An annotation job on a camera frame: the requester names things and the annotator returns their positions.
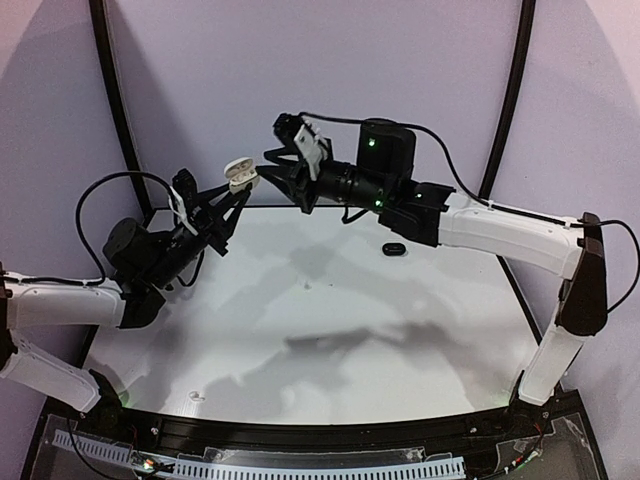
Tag black right camera cable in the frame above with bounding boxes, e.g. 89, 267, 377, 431
299, 112, 632, 314

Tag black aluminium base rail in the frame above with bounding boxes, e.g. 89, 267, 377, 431
44, 394, 586, 466

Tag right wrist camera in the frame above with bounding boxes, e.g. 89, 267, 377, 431
273, 113, 332, 181

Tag black left frame post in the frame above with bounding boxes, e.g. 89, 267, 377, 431
89, 0, 151, 216

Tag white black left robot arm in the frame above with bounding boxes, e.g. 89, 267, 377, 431
1, 185, 252, 415

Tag black right frame post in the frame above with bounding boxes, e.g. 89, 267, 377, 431
478, 0, 536, 199

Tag white slotted cable duct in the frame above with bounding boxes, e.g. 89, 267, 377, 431
45, 429, 467, 480

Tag black frame post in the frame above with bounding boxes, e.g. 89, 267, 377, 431
478, 0, 536, 199
89, 0, 151, 216

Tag black earbud charging case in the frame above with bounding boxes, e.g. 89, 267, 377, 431
381, 242, 407, 257

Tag black camera cable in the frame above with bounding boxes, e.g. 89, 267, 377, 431
299, 112, 632, 314
0, 171, 174, 289

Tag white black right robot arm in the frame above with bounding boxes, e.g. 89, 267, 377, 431
257, 113, 609, 406

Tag black left camera cable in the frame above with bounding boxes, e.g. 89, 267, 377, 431
0, 171, 174, 289

